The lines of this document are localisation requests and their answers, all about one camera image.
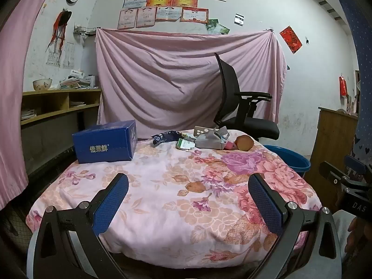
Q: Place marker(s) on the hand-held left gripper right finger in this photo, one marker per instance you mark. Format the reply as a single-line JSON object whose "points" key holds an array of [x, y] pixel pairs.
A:
{"points": [[264, 203]]}

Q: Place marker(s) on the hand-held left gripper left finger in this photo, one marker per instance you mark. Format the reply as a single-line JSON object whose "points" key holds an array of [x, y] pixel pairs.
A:
{"points": [[112, 203]]}

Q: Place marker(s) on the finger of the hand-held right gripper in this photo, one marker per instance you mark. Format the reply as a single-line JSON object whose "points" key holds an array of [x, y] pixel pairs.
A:
{"points": [[354, 164], [331, 172]]}

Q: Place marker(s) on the blue plastic bucket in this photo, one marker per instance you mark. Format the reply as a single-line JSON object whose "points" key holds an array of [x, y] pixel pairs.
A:
{"points": [[293, 162]]}

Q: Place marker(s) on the brown sweet potato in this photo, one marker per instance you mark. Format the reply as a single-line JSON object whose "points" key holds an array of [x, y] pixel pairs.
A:
{"points": [[244, 143]]}

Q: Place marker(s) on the pink red small packet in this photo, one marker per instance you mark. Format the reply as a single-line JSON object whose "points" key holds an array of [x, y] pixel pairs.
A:
{"points": [[231, 146]]}

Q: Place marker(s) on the grey cardboard box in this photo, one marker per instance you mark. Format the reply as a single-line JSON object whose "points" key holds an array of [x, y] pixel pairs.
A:
{"points": [[207, 142]]}

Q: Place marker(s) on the dark snack wrapper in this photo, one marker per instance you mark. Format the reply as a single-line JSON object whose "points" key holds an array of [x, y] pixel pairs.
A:
{"points": [[162, 137]]}

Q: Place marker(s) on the green white packet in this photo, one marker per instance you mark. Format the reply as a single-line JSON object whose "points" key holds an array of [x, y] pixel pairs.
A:
{"points": [[186, 144]]}

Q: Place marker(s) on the person's right hand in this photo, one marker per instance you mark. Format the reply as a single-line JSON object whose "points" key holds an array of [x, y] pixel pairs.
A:
{"points": [[359, 235]]}

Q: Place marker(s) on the wooden cabinet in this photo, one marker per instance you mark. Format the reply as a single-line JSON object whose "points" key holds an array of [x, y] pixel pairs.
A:
{"points": [[328, 139]]}

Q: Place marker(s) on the pink floral blanket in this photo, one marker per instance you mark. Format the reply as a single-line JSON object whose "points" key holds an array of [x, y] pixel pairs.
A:
{"points": [[162, 209]]}

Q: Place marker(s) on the blue carton box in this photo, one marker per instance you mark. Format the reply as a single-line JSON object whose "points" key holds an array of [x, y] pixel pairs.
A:
{"points": [[101, 145]]}

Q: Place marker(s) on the red hanging bag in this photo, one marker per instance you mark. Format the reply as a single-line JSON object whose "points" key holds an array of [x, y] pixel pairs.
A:
{"points": [[343, 86]]}

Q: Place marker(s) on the blue dotted curtain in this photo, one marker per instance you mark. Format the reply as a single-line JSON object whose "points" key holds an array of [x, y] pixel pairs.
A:
{"points": [[363, 64]]}

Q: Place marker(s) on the black office chair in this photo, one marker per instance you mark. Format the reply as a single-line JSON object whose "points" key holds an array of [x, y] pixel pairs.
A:
{"points": [[229, 87]]}

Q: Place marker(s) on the wooden shelf unit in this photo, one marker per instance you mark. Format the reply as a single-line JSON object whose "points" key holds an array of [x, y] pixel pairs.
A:
{"points": [[61, 93]]}

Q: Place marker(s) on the flat book pile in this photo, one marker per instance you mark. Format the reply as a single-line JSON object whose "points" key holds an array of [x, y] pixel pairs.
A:
{"points": [[28, 114]]}

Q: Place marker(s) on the stack of papers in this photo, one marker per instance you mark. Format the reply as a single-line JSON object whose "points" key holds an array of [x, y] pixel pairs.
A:
{"points": [[77, 81]]}

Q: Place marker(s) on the pink hanging sheet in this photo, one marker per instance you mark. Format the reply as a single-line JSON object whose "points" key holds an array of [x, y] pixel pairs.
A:
{"points": [[159, 78]]}

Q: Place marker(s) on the flowered ceramic bowl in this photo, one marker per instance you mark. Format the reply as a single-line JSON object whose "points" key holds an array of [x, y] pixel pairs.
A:
{"points": [[42, 85]]}

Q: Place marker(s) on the pink curtain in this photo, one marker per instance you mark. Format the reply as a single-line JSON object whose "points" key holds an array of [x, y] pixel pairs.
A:
{"points": [[14, 93]]}

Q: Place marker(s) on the green photo print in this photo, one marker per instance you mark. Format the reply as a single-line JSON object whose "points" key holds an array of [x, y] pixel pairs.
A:
{"points": [[211, 25], [223, 29]]}

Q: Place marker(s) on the red wall poster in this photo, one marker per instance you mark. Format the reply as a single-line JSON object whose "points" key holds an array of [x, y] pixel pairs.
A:
{"points": [[290, 39]]}

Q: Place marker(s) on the paper wall calendar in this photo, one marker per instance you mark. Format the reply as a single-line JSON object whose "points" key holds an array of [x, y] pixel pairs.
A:
{"points": [[59, 56]]}

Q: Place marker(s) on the black white wall card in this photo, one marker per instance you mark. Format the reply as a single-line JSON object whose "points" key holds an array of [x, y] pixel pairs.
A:
{"points": [[239, 19]]}

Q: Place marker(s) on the red tassel wall decoration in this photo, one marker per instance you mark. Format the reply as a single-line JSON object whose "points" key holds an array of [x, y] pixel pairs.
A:
{"points": [[59, 26]]}

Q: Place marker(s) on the group of wall certificates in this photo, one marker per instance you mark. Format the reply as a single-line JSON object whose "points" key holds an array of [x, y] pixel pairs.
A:
{"points": [[168, 14]]}

